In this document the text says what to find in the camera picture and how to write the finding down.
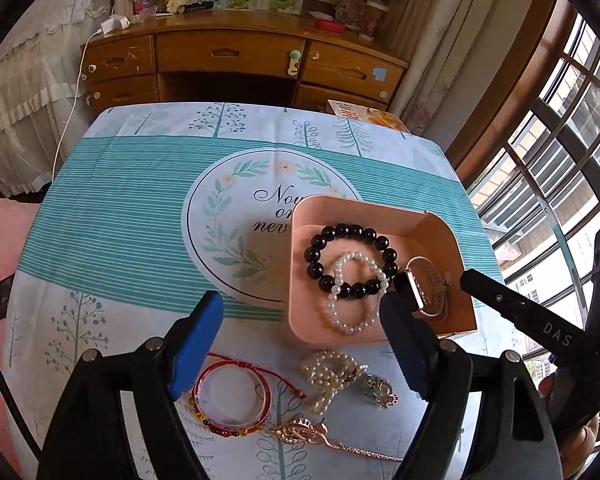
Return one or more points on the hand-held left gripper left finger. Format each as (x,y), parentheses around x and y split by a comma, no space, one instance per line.
(200,340)

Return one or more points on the orange printed box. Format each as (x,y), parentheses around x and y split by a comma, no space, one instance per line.
(375,117)

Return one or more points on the beige curtain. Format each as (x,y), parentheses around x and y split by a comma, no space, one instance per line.
(455,35)

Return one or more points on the green drawer latch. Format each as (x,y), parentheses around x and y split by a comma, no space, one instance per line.
(295,62)

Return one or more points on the floral fabric container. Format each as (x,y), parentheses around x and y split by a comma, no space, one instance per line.
(357,10)

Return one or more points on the teal printed tablecloth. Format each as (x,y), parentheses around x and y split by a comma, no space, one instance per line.
(130,210)

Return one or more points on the white lace bedcover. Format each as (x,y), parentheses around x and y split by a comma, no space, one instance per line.
(25,85)

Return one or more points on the wooden desk with drawers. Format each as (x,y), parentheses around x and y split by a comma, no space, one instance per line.
(230,52)

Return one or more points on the white charger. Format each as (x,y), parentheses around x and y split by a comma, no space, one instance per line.
(114,25)

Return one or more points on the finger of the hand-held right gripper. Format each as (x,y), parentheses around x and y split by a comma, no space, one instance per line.
(520,310)

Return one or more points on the rose gold smartwatch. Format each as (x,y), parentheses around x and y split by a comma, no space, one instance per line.
(411,285)

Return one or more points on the person's right hand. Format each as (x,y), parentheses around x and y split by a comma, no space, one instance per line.
(580,440)

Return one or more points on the small red box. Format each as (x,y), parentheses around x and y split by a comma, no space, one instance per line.
(329,24)

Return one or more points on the gold leaf hairpin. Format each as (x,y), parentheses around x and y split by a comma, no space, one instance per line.
(300,432)

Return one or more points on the window grille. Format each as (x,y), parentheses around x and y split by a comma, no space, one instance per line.
(555,150)

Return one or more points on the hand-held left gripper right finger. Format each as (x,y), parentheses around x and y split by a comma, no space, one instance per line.
(404,340)

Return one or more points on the clear bangle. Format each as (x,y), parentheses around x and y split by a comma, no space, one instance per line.
(202,385)

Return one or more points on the black device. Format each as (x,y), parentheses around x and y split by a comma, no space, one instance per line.
(1,297)

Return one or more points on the pink cushion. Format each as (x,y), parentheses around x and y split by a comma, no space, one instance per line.
(0,385)

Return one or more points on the pink storage box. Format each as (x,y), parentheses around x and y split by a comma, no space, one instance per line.
(430,230)

